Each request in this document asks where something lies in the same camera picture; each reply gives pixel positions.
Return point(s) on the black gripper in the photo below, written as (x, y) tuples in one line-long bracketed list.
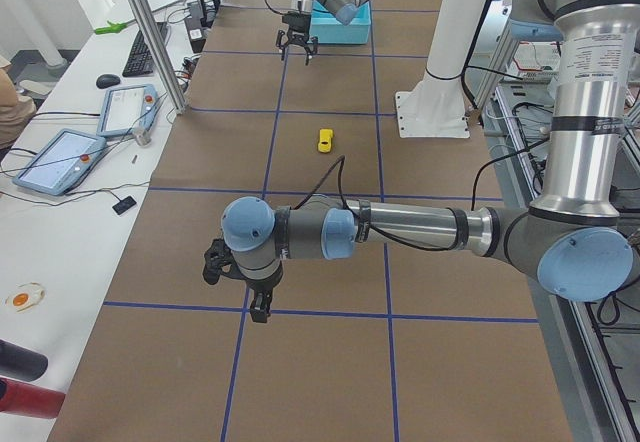
[(261, 287), (296, 23)]

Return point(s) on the yellow beetle toy car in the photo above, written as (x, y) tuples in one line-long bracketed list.
[(325, 140)]

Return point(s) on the green plastic toy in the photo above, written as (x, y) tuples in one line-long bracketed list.
[(111, 28)]

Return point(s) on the fried egg toy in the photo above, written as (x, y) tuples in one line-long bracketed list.
[(25, 296)]

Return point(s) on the light blue plastic bin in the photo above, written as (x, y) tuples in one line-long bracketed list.
[(329, 30)]

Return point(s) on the black keyboard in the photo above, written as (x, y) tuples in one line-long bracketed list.
[(140, 61)]

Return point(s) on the small black phone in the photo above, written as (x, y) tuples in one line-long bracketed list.
[(123, 205)]

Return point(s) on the small metal cylinder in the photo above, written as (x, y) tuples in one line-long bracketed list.
[(142, 136)]

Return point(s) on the far teach pendant tablet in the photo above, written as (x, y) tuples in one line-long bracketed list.
[(126, 108)]

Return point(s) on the teach pendant tablet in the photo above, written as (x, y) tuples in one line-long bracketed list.
[(126, 108), (62, 163)]

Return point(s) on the black computer mouse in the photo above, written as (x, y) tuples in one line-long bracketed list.
[(108, 80)]

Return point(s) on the near teach pendant tablet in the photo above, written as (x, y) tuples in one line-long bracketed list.
[(62, 163)]

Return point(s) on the black bottle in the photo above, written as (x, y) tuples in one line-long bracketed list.
[(21, 363)]

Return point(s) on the red bottle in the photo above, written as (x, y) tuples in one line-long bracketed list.
[(24, 399)]

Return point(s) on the seated person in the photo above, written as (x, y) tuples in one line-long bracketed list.
[(16, 110)]

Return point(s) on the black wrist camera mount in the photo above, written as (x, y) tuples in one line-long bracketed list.
[(218, 262)]

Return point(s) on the aluminium frame post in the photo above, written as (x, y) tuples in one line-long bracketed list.
[(148, 26)]

